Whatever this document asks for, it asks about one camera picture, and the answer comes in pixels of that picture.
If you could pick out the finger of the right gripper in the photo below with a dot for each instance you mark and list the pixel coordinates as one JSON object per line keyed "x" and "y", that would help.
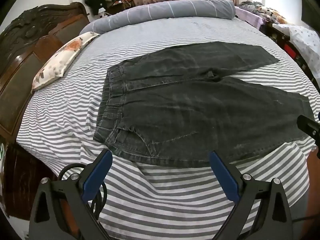
{"x": 310, "y": 127}

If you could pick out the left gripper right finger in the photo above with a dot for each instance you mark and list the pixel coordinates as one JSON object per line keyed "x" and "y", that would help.
{"x": 273, "y": 219}

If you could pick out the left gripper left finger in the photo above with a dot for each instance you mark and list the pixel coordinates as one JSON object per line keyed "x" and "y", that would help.
{"x": 69, "y": 209}

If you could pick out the dark grey denim pants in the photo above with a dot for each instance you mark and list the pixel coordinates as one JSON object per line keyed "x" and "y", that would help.
{"x": 173, "y": 107}

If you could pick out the floral pillow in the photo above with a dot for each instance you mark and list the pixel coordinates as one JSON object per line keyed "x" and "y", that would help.
{"x": 58, "y": 64}

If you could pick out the dark wooden headboard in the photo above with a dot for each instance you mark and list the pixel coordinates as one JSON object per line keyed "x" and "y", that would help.
{"x": 26, "y": 45}

